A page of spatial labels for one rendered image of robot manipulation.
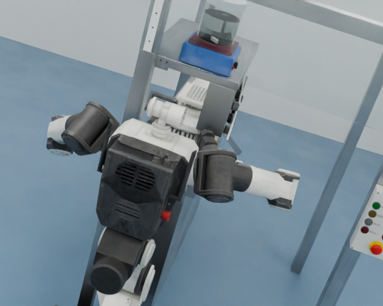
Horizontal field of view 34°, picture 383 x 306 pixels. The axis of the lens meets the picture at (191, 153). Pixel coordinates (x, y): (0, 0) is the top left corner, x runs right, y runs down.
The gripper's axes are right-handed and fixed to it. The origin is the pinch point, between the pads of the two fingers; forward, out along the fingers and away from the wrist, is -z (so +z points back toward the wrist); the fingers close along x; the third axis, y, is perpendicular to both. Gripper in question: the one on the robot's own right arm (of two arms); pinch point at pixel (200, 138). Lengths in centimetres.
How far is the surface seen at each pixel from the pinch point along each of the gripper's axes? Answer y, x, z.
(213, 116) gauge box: 2.1, -10.1, 0.5
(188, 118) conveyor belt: 19, 21, -53
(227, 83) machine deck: 2.8, -24.5, 0.2
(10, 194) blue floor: -44, 119, -116
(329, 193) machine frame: 116, 57, -46
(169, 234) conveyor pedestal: 6, 57, -10
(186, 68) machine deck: -10.5, -24.2, -8.4
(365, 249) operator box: 54, 12, 50
